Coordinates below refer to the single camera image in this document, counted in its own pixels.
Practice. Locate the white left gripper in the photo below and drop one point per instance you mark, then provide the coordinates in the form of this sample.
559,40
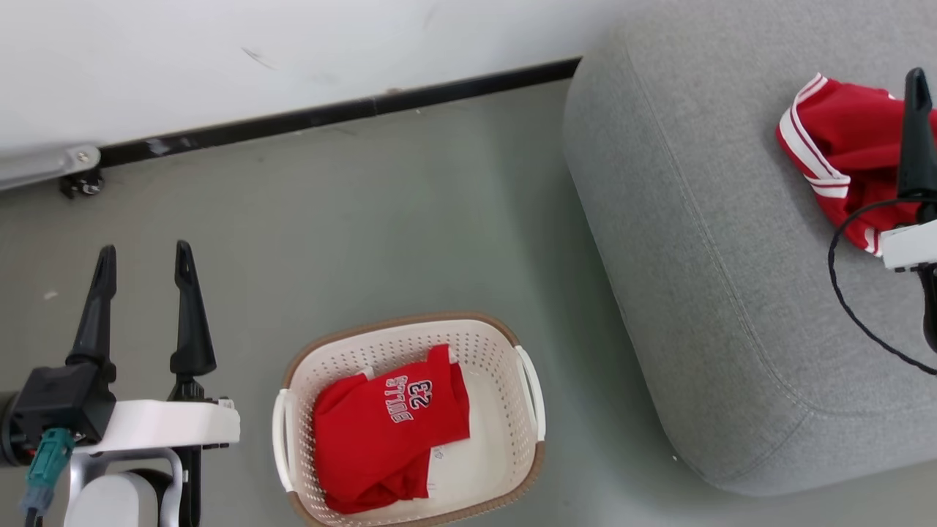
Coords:
168,424

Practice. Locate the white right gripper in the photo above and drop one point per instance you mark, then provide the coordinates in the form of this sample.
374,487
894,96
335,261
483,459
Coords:
911,245

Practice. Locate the red shorts with white stripes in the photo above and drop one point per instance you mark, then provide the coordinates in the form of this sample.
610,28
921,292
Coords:
842,139

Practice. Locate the red jersey with number 23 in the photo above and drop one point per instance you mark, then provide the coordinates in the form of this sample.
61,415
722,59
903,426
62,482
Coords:
381,446

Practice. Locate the grey fabric sofa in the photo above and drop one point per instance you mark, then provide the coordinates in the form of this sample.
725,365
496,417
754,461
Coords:
695,219

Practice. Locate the black caster wheel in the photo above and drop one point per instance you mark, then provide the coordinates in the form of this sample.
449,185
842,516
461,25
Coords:
84,184

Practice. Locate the black silver left gripper motor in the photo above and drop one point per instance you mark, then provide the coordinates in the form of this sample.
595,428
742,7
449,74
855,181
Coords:
6,432

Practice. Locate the black baseboard strip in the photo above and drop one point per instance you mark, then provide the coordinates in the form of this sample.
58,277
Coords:
329,113

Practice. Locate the cream perforated laundry basket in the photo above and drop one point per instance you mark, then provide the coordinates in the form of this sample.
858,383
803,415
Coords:
479,468

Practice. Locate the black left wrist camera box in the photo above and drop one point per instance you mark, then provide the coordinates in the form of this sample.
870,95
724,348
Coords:
62,402

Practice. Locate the teal left camera connector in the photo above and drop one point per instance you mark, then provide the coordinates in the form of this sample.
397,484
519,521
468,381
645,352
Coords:
47,461

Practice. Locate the grey metal partition frame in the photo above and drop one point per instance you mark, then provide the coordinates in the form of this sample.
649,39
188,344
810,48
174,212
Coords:
44,165

